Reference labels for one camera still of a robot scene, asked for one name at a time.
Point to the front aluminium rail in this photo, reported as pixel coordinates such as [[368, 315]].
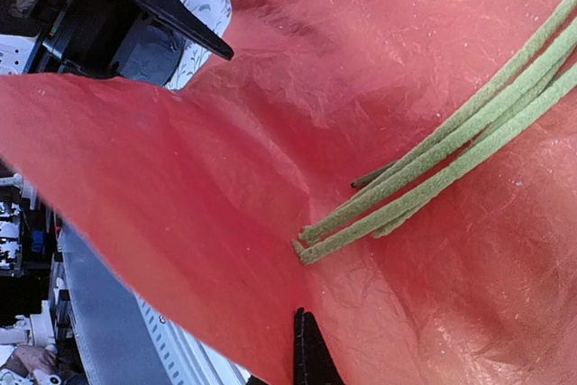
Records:
[[122, 339]]

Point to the orange wrapping paper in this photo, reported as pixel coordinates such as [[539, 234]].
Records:
[[194, 197]]

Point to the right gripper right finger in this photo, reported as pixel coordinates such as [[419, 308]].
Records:
[[312, 361]]

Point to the blue fake flower stem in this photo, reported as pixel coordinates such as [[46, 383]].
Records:
[[495, 136]]

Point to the cream rose fake stem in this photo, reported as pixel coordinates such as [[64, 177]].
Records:
[[524, 73]]

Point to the black mug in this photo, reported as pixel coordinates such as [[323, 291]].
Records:
[[149, 53]]

